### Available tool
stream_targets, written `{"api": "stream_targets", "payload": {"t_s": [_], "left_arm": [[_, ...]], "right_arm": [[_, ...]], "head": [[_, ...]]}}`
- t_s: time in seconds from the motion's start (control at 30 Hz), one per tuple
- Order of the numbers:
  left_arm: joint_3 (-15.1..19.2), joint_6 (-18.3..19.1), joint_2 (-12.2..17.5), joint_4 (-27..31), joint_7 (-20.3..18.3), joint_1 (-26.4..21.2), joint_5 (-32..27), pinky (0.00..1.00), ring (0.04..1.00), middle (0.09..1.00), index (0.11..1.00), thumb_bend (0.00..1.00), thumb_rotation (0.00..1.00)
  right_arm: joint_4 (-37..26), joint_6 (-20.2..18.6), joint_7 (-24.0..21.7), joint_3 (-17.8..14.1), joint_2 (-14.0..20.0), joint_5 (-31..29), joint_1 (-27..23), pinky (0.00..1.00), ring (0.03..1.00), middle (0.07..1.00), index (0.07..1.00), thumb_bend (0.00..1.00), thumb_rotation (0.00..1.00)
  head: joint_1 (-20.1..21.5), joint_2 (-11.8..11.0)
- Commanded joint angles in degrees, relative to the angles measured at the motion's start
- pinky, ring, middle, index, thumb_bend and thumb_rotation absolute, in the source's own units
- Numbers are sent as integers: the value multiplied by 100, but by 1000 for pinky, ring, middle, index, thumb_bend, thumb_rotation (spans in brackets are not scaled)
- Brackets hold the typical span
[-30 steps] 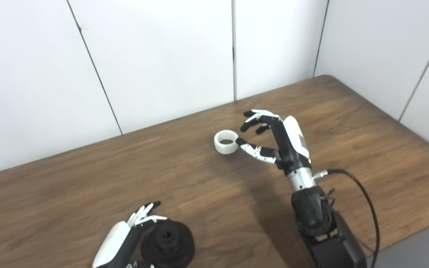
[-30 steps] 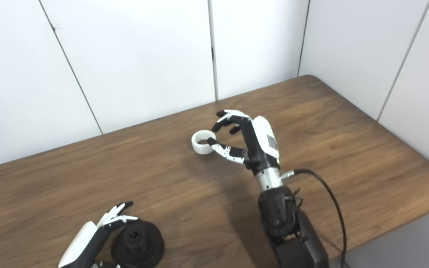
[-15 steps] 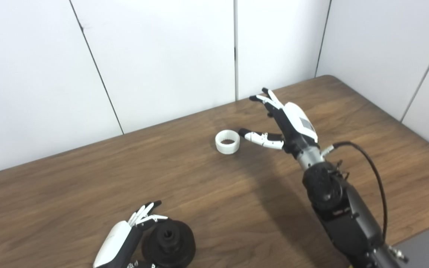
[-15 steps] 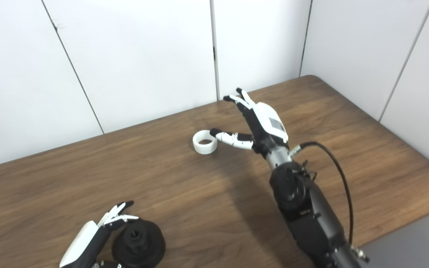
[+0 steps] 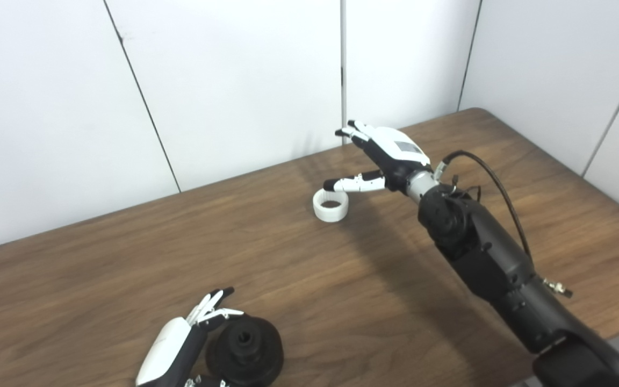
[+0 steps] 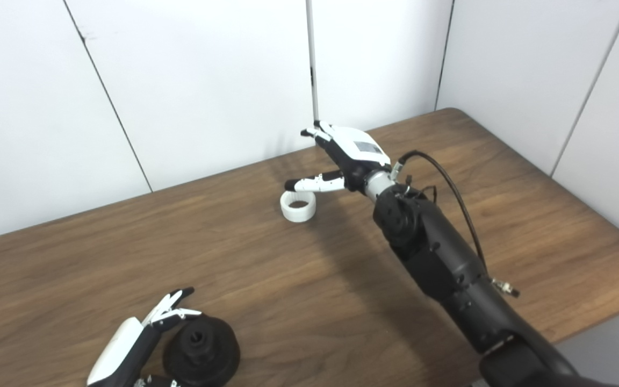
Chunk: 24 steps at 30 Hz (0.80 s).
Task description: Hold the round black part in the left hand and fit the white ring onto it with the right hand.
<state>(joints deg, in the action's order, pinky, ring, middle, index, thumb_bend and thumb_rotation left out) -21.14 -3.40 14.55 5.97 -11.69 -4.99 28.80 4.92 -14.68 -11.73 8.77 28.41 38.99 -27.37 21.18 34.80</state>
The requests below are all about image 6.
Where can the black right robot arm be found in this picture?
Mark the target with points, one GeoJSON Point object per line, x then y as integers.
{"type": "Point", "coordinates": [449, 258]}

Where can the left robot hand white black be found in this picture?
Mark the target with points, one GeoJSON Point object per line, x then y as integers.
{"type": "Point", "coordinates": [121, 344]}

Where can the round black part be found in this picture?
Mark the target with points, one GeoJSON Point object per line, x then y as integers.
{"type": "Point", "coordinates": [202, 352]}

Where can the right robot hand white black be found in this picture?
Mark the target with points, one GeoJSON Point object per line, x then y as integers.
{"type": "Point", "coordinates": [355, 153]}

